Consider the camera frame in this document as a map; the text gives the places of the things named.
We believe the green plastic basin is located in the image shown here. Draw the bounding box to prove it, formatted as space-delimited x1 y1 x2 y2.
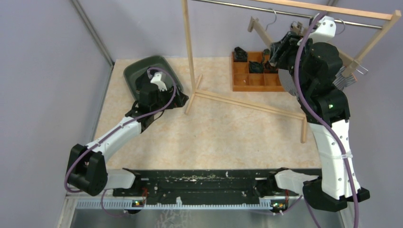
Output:
123 55 183 100

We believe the wooden clothes rack frame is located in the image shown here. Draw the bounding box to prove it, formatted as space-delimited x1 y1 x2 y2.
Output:
181 0 402 143

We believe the grey striped underwear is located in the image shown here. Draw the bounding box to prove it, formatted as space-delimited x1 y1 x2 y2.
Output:
278 66 357 97

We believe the wooden clip hanger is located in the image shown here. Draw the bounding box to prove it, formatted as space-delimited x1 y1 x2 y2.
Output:
247 16 274 50
290 22 368 77

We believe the rolled black red sock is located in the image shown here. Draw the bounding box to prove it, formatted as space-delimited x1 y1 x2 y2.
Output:
263 61 278 74

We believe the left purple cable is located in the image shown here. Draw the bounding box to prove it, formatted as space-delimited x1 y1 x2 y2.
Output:
64 66 178 218

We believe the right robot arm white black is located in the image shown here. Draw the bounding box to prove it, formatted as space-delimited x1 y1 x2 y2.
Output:
269 31 370 212

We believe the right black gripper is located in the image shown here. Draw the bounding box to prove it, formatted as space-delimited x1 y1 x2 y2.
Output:
269 31 319 95

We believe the rolled dark sock middle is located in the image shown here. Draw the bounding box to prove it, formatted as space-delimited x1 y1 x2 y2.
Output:
249 61 264 74

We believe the metal hanging rod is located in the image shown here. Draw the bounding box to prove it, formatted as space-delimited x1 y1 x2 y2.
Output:
192 0 382 30

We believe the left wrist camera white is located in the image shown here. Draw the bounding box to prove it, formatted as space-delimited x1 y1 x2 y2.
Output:
150 71 167 91

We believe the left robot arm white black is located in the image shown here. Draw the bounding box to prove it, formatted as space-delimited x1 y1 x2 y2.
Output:
64 78 189 197

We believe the wooden compartment tray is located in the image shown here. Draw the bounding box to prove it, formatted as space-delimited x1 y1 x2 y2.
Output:
231 51 285 92

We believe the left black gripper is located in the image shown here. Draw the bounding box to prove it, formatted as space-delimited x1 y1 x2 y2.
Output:
151 84 188 114

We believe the rolled black sock top-left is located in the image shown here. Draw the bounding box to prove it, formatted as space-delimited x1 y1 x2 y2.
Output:
233 47 248 62

